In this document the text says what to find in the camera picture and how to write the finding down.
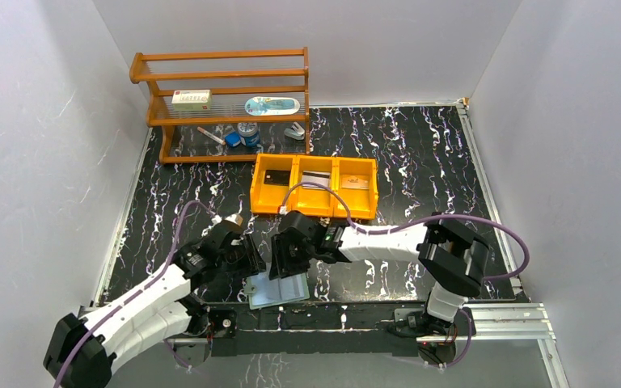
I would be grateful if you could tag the yellow three-compartment bin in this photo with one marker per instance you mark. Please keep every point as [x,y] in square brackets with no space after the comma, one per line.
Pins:
[331,202]

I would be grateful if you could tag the orange wooden shelf rack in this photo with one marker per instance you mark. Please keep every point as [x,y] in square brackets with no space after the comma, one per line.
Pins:
[233,77]

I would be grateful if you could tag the black VIP card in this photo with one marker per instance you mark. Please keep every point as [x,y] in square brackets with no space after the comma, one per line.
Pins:
[277,177]

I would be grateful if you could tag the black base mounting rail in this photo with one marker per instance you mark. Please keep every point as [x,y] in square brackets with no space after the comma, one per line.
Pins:
[394,328]

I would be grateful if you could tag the green card holder wallet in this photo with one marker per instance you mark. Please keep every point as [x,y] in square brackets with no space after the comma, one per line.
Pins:
[262,292]

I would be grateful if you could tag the bronze card in bin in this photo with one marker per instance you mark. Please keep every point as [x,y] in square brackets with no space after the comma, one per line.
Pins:
[355,182]

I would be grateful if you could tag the white marker pen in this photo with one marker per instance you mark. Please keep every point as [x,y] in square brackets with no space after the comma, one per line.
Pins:
[211,136]

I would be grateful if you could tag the blue white jar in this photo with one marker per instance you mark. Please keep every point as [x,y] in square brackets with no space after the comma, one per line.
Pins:
[249,134]

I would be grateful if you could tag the white red box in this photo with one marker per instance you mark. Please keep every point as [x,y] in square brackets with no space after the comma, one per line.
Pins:
[191,100]

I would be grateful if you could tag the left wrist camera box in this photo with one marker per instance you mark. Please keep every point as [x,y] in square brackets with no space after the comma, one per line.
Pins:
[236,219]

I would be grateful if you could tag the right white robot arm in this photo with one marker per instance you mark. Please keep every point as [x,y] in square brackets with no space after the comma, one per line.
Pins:
[454,255]

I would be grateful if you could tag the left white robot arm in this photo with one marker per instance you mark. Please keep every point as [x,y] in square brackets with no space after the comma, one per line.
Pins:
[86,351]

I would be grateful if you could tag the blue blister pack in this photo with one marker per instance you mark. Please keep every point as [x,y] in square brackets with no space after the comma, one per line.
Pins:
[271,106]

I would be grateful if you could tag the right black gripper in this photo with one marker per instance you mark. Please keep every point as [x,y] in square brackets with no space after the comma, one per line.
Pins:
[280,257]

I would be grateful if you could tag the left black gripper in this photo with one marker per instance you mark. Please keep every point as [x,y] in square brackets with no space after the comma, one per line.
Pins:
[251,257]

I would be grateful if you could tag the small blue block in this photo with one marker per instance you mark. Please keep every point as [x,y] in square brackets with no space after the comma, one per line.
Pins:
[232,139]

